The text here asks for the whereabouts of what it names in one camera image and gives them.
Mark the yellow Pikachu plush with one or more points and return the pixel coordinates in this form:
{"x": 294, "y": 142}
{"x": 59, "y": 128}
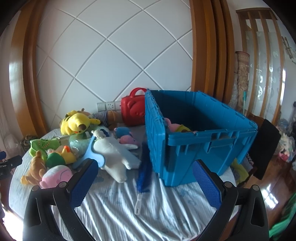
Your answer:
{"x": 76, "y": 123}

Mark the blue plastic storage crate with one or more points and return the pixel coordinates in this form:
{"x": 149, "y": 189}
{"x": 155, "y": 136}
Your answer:
{"x": 223, "y": 134}

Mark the yellow duck plush green hat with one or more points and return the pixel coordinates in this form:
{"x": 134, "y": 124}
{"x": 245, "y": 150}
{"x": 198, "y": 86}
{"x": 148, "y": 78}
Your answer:
{"x": 65, "y": 157}

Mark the pink pig plush green shirt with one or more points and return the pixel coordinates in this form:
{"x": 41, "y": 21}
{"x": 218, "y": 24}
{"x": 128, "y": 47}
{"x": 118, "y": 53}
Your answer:
{"x": 174, "y": 127}

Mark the white striped tablecloth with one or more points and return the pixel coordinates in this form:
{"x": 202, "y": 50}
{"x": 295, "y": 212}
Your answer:
{"x": 167, "y": 213}

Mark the white seal plush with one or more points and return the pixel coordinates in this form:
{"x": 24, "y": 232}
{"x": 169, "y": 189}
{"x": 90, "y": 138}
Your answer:
{"x": 118, "y": 157}

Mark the pink and grey round plush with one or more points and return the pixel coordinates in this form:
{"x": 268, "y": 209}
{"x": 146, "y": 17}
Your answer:
{"x": 56, "y": 175}

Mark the rolled patterned carpet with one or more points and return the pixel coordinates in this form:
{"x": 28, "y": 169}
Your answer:
{"x": 240, "y": 85}

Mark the green frog plush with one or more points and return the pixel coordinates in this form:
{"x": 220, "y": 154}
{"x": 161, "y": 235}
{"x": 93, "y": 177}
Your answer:
{"x": 43, "y": 145}

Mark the brown teddy bear plush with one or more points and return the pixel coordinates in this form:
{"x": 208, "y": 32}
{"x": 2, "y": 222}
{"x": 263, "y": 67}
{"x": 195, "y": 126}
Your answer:
{"x": 36, "y": 171}

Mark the striped shirt brown doll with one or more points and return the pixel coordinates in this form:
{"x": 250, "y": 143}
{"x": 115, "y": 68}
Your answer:
{"x": 108, "y": 118}

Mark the teal plush in plastic bag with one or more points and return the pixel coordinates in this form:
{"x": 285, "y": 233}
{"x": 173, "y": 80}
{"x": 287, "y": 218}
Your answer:
{"x": 82, "y": 145}

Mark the wooden lattice screen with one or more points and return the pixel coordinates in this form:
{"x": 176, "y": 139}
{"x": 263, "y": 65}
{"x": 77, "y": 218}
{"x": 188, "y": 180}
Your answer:
{"x": 262, "y": 41}

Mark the white wall socket strip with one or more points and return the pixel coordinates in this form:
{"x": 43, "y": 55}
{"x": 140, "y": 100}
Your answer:
{"x": 111, "y": 105}

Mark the black cloth on chair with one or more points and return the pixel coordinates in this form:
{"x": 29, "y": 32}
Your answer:
{"x": 264, "y": 146}

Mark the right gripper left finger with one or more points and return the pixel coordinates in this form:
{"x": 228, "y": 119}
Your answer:
{"x": 39, "y": 222}

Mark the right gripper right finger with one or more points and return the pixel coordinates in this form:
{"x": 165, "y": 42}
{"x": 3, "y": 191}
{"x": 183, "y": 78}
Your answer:
{"x": 251, "y": 223}

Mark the blue and pink small plush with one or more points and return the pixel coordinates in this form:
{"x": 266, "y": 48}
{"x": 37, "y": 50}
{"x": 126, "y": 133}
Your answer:
{"x": 125, "y": 138}

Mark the red plastic toy case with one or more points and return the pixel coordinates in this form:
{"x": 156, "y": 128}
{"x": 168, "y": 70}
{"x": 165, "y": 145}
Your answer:
{"x": 133, "y": 108}

